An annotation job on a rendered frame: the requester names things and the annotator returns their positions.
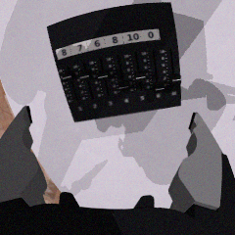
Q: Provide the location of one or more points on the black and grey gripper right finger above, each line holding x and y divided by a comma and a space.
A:
204, 184

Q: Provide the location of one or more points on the black lighting desk panel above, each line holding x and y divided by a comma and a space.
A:
126, 44

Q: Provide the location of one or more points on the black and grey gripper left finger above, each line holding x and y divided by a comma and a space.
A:
22, 181

